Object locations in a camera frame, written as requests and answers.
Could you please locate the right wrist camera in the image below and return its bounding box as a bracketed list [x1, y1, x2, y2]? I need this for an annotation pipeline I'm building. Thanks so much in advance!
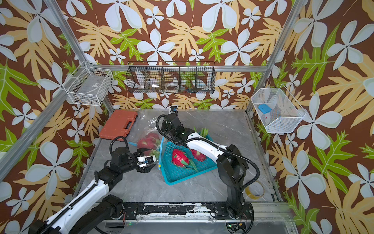
[169, 106, 178, 114]

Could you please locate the teal plastic basket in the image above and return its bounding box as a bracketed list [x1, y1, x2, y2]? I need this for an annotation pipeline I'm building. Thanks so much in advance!
[158, 137, 217, 185]

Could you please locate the red plastic tool case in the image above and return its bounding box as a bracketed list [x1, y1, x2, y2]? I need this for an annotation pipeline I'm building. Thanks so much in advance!
[99, 110, 138, 140]

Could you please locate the white wire basket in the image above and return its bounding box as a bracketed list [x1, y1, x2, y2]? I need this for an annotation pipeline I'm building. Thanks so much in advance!
[65, 66, 114, 106]
[251, 85, 306, 134]

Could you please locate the white wire basket left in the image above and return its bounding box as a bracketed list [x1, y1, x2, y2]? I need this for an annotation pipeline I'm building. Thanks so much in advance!
[65, 66, 114, 106]

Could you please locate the black mounting base rail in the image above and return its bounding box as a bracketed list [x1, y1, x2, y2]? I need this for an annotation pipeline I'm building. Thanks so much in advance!
[109, 202, 254, 221]

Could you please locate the zip-top bag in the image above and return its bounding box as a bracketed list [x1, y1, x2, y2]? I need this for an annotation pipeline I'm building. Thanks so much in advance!
[127, 110, 166, 161]

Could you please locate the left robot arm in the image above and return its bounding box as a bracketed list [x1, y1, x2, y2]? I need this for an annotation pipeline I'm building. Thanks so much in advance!
[28, 136, 156, 234]

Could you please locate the dragon fruit bag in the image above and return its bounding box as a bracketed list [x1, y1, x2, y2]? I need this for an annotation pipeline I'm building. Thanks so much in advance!
[187, 129, 208, 162]
[137, 138, 160, 158]
[172, 149, 198, 172]
[146, 132, 160, 141]

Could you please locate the yellow tape roll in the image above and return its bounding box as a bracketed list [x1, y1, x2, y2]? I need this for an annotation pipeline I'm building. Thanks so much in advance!
[244, 181, 265, 200]

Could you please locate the white wire basket right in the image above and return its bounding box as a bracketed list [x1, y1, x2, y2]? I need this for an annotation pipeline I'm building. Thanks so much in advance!
[251, 85, 306, 134]

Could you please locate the black wire basket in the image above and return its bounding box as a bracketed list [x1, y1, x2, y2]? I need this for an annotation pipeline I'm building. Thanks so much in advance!
[125, 61, 216, 94]

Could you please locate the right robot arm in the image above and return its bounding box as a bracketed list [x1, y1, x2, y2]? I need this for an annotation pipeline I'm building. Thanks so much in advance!
[156, 112, 260, 218]

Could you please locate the blue object in basket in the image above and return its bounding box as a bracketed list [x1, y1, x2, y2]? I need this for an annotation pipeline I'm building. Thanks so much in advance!
[258, 103, 272, 114]

